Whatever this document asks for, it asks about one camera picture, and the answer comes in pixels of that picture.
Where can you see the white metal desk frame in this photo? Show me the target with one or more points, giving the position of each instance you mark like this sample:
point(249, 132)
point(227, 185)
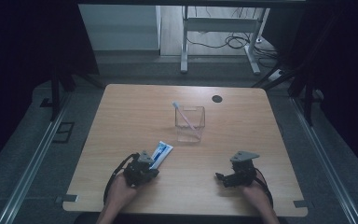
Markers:
point(220, 24)

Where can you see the white cabinet panel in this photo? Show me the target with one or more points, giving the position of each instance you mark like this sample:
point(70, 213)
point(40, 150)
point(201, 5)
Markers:
point(119, 28)

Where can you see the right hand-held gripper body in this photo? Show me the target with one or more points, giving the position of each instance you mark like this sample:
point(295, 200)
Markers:
point(244, 172)

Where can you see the black floor tape piece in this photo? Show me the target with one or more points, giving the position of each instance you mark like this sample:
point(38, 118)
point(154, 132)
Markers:
point(46, 102)

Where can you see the white power strip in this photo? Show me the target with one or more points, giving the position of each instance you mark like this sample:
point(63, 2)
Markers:
point(276, 75)

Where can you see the black metal stand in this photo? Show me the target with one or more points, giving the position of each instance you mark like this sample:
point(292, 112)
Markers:
point(307, 102)
point(55, 93)

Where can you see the white and blue toothpaste tube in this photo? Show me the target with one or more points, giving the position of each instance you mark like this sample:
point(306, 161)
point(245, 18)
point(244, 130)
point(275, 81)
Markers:
point(161, 154)

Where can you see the person's left hand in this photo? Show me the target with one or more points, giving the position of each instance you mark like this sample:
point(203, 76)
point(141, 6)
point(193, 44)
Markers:
point(121, 194)

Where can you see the black round table grommet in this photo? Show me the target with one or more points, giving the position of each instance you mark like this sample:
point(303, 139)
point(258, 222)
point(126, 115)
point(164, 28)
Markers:
point(217, 99)

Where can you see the person's right hand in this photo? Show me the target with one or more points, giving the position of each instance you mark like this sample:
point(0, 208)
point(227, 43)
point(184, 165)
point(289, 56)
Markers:
point(256, 196)

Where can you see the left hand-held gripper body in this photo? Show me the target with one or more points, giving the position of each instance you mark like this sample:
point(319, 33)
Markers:
point(138, 171)

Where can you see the metal floor rail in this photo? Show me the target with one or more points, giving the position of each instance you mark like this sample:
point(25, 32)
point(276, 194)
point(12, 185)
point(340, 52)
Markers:
point(323, 155)
point(32, 161)

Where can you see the dark curtain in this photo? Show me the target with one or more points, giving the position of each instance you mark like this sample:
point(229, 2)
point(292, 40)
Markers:
point(28, 46)
point(348, 62)

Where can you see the clear square plastic cup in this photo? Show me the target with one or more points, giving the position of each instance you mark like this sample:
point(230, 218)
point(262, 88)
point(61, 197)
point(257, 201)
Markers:
point(189, 124)

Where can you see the pink toothbrush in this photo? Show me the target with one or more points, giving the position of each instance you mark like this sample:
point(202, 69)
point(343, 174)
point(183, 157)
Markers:
point(186, 119)

